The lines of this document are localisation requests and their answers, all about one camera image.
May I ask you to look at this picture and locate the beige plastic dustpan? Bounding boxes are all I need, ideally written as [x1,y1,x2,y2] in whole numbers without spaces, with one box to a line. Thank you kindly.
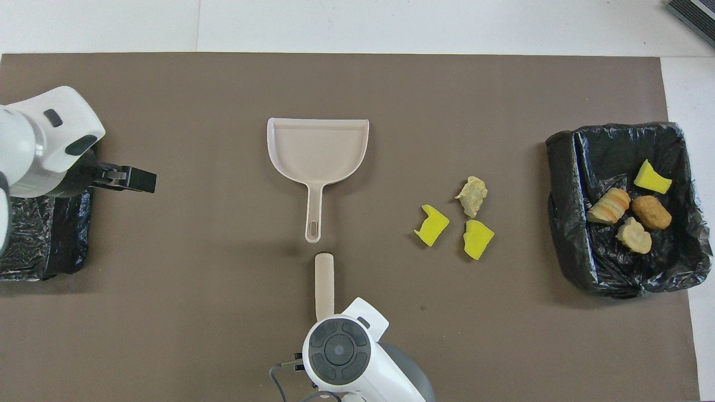
[266,117,370,244]

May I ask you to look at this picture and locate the pale striped bread piece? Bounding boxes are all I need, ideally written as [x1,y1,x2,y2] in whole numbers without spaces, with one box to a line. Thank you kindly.
[587,188,631,225]

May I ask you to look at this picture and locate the pale lumpy bread piece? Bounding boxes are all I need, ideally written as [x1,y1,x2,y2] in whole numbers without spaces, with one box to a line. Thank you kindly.
[616,217,653,255]

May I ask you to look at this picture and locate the yellow sponge piece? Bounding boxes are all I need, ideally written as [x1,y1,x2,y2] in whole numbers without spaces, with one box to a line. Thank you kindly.
[633,159,673,195]
[413,204,451,247]
[463,219,495,261]

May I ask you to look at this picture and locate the beige hand brush black bristles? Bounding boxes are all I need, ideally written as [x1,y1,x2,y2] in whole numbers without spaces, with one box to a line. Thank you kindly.
[314,253,336,323]

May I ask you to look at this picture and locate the brown table mat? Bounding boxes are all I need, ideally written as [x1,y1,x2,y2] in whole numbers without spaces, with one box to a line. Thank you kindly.
[0,53,700,402]

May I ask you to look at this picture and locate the dark grey ribbed panel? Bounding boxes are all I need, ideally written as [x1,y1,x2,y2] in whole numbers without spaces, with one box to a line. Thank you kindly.
[665,0,715,48]

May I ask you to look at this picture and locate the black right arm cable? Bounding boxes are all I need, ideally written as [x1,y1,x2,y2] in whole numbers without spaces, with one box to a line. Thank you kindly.
[269,360,358,402]

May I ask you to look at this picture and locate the bin lined with black bag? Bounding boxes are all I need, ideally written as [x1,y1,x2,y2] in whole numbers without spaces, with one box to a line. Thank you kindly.
[0,142,96,282]
[545,122,713,299]

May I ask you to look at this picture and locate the brown bread loaf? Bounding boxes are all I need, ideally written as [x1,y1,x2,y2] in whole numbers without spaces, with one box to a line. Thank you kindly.
[631,195,673,231]

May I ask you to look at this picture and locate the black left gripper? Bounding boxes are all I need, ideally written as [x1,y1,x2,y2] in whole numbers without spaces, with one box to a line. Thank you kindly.
[59,146,157,198]

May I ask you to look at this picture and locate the pale food piece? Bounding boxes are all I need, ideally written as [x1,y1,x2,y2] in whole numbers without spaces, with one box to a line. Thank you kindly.
[454,176,488,218]

